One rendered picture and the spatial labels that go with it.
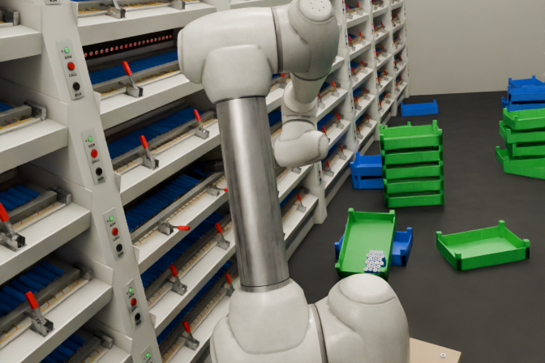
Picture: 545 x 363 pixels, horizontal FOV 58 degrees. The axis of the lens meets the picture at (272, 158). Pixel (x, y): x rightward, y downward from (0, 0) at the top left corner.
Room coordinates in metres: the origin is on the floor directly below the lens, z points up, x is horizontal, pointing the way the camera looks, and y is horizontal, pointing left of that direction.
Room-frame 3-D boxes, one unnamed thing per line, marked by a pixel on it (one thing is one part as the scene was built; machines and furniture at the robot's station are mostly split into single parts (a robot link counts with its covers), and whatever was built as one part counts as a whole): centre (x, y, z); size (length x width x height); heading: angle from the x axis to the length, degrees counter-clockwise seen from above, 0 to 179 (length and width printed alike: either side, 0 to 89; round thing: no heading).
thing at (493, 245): (1.79, -0.80, 0.04); 0.30 x 0.20 x 0.08; 93
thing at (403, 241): (1.93, -0.39, 0.04); 0.30 x 0.20 x 0.08; 64
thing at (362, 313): (0.84, -0.13, 0.46); 0.18 x 0.16 x 0.22; 93
